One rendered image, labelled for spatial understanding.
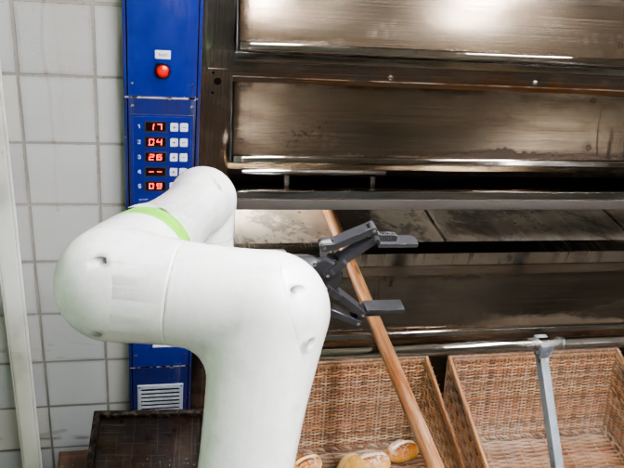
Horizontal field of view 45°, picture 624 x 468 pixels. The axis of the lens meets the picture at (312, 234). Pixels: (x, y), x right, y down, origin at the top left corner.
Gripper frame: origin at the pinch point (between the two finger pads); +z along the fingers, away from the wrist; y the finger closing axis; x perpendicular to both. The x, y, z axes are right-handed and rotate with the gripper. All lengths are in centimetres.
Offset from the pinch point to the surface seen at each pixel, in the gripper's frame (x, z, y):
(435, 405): -40, 34, 71
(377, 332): -19.7, 5.3, 28.5
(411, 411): 4.3, 5.5, 28.5
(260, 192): -40.6, -19.1, 5.6
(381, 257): -55, 16, 32
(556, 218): -73, 76, 31
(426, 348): -17.8, 16.5, 31.9
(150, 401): -52, -42, 75
